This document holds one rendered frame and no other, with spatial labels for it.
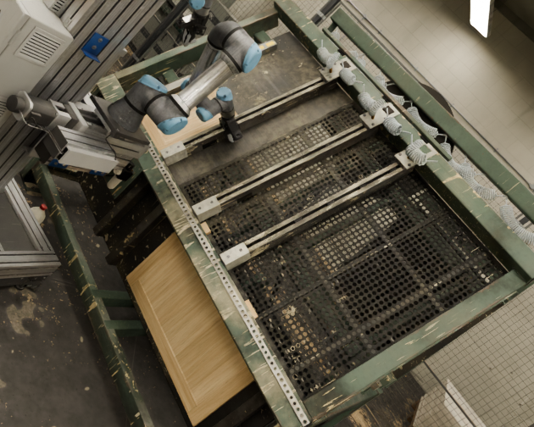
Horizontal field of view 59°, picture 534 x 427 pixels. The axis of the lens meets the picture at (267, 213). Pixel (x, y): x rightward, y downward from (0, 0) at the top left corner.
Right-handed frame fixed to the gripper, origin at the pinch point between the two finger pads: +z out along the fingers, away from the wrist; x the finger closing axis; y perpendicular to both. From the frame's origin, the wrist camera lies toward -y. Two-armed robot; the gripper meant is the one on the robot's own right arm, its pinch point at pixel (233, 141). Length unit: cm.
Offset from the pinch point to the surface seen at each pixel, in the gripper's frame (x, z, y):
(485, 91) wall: -429, 305, 126
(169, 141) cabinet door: 30.0, 0.5, 19.3
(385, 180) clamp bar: -52, -3, -64
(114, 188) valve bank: 67, 7, 11
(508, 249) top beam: -73, -6, -123
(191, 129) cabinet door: 16.1, 0.5, 20.5
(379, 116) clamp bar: -71, -8, -32
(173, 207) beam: 45, -2, -23
